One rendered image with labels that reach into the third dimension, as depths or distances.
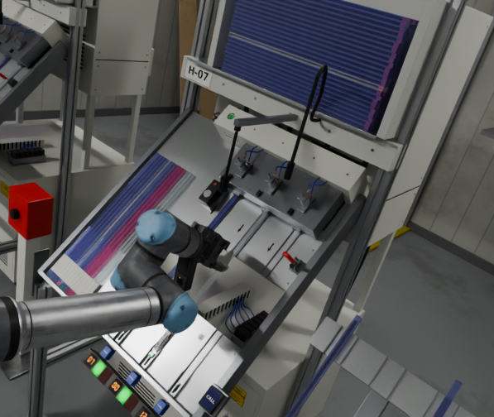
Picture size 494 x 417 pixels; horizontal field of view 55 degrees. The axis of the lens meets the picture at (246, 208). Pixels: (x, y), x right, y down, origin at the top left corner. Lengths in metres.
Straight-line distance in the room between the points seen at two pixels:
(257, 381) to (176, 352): 0.32
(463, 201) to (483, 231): 0.28
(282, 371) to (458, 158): 3.06
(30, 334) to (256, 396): 0.87
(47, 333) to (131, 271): 0.27
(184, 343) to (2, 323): 0.61
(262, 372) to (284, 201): 0.54
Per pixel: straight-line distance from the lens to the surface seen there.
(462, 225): 4.37
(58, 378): 2.26
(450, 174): 4.33
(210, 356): 1.25
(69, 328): 0.83
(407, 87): 1.20
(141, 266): 1.02
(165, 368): 1.29
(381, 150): 1.25
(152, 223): 1.00
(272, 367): 1.56
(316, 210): 1.25
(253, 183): 1.34
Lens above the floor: 1.66
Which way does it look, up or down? 25 degrees down
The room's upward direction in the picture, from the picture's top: 15 degrees clockwise
